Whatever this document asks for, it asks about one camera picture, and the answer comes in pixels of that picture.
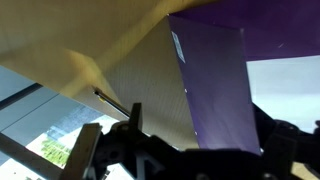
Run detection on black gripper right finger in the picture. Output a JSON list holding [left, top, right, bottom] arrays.
[[251, 102, 320, 180]]

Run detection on white paper sheets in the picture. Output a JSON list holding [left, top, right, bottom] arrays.
[[245, 54, 320, 135]]

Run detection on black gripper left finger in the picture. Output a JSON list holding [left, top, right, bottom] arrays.
[[59, 101, 188, 180]]

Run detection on purple cloth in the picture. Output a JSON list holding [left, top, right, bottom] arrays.
[[73, 0, 320, 157]]

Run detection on grey metal window railing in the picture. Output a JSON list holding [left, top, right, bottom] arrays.
[[0, 132, 65, 180]]

